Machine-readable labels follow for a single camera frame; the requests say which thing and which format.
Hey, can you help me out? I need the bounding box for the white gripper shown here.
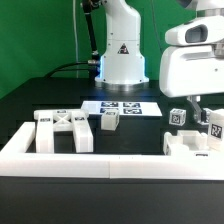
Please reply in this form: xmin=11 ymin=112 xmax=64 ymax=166
xmin=159 ymin=45 xmax=224 ymax=124

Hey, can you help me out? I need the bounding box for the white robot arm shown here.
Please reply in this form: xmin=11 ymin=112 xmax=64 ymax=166
xmin=95 ymin=0 xmax=224 ymax=125

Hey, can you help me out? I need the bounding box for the white tagged cube right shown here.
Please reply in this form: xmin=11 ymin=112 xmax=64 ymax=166
xmin=202 ymin=108 xmax=212 ymax=125

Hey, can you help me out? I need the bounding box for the white tagged cube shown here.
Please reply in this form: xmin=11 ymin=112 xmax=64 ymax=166
xmin=202 ymin=108 xmax=212 ymax=125
xmin=169 ymin=108 xmax=186 ymax=126

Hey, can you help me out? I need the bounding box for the white tagged cube left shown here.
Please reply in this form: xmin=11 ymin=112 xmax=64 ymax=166
xmin=169 ymin=108 xmax=186 ymax=126

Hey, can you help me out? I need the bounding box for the white marker sheet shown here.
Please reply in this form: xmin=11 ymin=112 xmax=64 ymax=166
xmin=81 ymin=101 xmax=162 ymax=117

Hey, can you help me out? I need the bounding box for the black cable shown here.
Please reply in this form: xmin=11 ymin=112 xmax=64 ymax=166
xmin=44 ymin=61 xmax=101 ymax=79

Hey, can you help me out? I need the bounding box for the white cable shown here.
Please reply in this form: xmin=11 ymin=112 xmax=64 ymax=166
xmin=72 ymin=0 xmax=80 ymax=79

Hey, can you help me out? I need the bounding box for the white U-shaped fence frame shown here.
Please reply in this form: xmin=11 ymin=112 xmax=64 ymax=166
xmin=0 ymin=122 xmax=224 ymax=180

